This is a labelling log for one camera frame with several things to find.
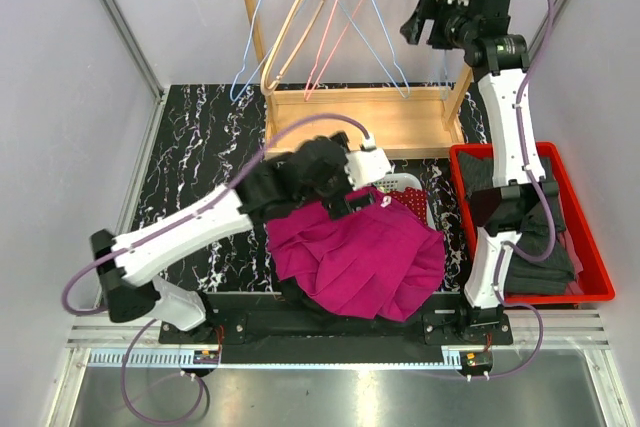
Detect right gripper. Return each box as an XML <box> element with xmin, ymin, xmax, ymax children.
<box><xmin>399</xmin><ymin>0</ymin><xmax>477</xmax><ymax>51</ymax></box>

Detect red polka dot skirt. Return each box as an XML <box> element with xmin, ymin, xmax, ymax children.
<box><xmin>390</xmin><ymin>187</ymin><xmax>429</xmax><ymax>225</ymax></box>

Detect pink wire hanger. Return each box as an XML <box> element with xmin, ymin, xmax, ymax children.
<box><xmin>303</xmin><ymin>0</ymin><xmax>374</xmax><ymax>101</ymax></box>

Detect black skirt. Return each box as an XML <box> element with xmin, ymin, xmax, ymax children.
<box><xmin>280</xmin><ymin>279</ymin><xmax>407</xmax><ymax>328</ymax></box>

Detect light blue wire hanger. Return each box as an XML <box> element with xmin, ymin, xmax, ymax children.
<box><xmin>229</xmin><ymin>0</ymin><xmax>271</xmax><ymax>104</ymax></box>

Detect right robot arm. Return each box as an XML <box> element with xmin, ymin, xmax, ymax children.
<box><xmin>400</xmin><ymin>0</ymin><xmax>558</xmax><ymax>344</ymax></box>

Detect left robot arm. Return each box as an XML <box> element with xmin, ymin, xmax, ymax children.
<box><xmin>91</xmin><ymin>132</ymin><xmax>392</xmax><ymax>343</ymax></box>

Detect white perforated plastic basket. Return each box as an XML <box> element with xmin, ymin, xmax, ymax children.
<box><xmin>375</xmin><ymin>173</ymin><xmax>435</xmax><ymax>229</ymax></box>

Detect wooden clothes rack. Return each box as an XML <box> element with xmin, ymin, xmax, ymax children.
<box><xmin>233</xmin><ymin>0</ymin><xmax>530</xmax><ymax>161</ymax></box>

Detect dark striped clothes in crate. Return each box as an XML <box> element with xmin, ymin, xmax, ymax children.
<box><xmin>457</xmin><ymin>152</ymin><xmax>575</xmax><ymax>296</ymax></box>

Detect red plastic crate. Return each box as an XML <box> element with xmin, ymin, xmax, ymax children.
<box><xmin>450</xmin><ymin>142</ymin><xmax>615</xmax><ymax>305</ymax></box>

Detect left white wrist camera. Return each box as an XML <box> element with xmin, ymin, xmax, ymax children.
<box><xmin>345</xmin><ymin>147</ymin><xmax>393</xmax><ymax>190</ymax></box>

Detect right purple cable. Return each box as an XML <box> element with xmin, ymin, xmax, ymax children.
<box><xmin>467</xmin><ymin>0</ymin><xmax>559</xmax><ymax>263</ymax></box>

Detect purple cable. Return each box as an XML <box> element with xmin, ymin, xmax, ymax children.
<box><xmin>62</xmin><ymin>114</ymin><xmax>374</xmax><ymax>316</ymax></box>
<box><xmin>467</xmin><ymin>0</ymin><xmax>559</xmax><ymax>263</ymax></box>

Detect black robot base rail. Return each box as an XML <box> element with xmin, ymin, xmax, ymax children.
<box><xmin>153</xmin><ymin>293</ymin><xmax>513</xmax><ymax>367</ymax></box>

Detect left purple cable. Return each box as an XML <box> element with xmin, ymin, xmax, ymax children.
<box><xmin>62</xmin><ymin>114</ymin><xmax>374</xmax><ymax>316</ymax></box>

